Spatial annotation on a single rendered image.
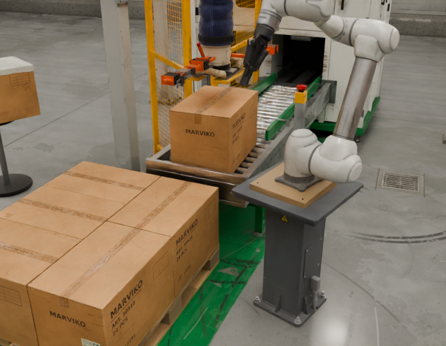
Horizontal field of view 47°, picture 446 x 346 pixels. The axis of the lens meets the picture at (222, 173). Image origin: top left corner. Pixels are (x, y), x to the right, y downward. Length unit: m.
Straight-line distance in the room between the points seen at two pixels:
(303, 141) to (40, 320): 1.47
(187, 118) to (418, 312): 1.75
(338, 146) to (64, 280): 1.37
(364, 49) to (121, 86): 2.25
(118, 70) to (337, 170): 2.25
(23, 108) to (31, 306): 2.12
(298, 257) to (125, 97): 2.09
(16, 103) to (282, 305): 2.53
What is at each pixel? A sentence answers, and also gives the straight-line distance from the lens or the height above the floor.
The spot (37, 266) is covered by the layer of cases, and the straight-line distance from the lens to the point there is 2.54.
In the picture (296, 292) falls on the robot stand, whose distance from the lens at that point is 2.84.
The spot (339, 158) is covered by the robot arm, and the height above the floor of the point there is 1.00.
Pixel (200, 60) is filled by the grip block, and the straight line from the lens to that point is 3.08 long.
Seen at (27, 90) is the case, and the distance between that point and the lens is 4.25.
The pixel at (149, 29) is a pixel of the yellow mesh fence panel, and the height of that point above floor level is 1.19.
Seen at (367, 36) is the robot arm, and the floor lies 1.52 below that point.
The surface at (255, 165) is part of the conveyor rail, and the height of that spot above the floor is 0.59.
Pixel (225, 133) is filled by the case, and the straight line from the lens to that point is 3.07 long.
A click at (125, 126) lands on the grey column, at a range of 4.24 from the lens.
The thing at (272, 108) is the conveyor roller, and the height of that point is 0.55.
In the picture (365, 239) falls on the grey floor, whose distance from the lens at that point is 3.72.
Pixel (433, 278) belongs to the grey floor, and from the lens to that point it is 3.48.
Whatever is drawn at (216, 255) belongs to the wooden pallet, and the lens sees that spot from 3.28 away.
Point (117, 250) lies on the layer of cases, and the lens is 2.55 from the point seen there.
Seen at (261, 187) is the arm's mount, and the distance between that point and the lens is 2.57.
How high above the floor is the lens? 1.95
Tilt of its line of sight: 26 degrees down
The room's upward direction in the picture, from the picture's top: straight up
